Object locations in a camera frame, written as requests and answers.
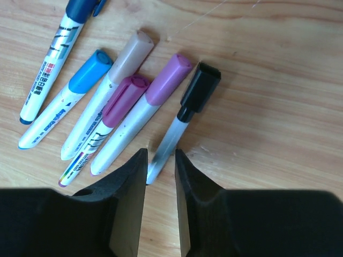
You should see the sky blue capped marker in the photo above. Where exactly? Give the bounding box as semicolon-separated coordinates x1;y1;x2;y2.
18;49;113;149

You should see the black capped clear pen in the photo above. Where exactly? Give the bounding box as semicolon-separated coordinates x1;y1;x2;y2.
146;62;221;185

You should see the dark blue tipped pen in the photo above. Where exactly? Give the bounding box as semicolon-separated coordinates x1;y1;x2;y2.
19;0;106;125

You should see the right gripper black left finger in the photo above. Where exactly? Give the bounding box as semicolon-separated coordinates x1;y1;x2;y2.
1;148;148;256

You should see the lilac capped white marker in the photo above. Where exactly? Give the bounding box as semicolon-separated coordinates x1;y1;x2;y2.
90;54;192;176

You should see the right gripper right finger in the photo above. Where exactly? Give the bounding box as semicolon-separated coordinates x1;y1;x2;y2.
175;149;342;256

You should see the yellow tipped white pen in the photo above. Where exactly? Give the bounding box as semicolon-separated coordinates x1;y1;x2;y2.
61;30;154;161

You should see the purple capped pen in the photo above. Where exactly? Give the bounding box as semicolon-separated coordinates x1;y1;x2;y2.
58;74;150;187

